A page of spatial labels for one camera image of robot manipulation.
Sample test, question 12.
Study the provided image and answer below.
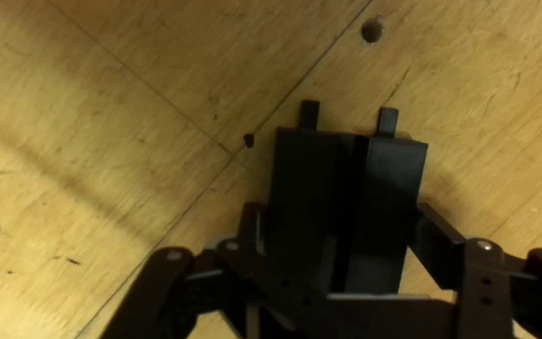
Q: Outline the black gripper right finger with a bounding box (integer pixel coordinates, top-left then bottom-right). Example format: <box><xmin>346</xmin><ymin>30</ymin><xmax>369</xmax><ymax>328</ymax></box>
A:
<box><xmin>408</xmin><ymin>200</ymin><xmax>542</xmax><ymax>339</ymax></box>

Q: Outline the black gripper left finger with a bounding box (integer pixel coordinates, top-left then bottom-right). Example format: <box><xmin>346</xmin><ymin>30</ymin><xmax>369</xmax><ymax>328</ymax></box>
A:
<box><xmin>98</xmin><ymin>200</ymin><xmax>269</xmax><ymax>339</ymax></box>

